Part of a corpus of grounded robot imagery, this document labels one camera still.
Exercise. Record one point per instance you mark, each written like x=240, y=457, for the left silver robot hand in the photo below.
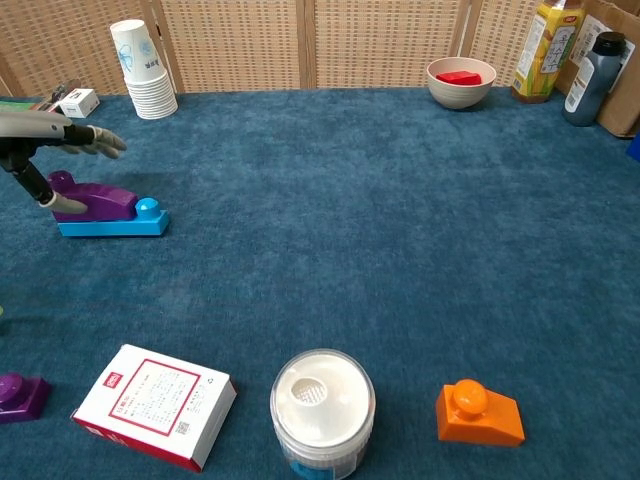
x=30, y=125

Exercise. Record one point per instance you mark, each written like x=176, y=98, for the purple sloped toy block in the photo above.
x=107, y=200

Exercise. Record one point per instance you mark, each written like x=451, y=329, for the stack of white paper cups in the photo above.
x=145, y=75

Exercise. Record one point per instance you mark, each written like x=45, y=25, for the green flat packet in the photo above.
x=15, y=105

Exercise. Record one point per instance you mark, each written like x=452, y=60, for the red and grey utility knife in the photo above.
x=52, y=100

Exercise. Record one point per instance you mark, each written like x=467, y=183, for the small white box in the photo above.
x=80, y=102

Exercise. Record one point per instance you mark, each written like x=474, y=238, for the light blue four-stud block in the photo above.
x=127, y=229

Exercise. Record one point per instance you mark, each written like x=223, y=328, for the woven wooden folding screen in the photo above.
x=240, y=45

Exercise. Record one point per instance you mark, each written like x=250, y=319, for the small purple two-stud block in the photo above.
x=22, y=400

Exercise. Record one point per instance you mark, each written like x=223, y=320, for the white box with red print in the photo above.
x=155, y=405

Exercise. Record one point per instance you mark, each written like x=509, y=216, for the blue felt table cover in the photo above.
x=320, y=250

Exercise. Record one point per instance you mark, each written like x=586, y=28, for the red toy block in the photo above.
x=457, y=78

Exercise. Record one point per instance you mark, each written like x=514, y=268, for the beige bowl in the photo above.
x=460, y=97

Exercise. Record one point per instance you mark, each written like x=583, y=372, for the yellow tea bottle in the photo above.
x=545, y=55

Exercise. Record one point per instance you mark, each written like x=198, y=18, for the orange sloped toy block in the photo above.
x=480, y=422

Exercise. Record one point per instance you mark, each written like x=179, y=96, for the dark grey bottle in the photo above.
x=590, y=85

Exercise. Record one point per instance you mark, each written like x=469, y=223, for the open cardboard box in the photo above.
x=627, y=100

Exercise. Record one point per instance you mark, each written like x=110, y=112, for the dark blue four-stud block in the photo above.
x=635, y=150

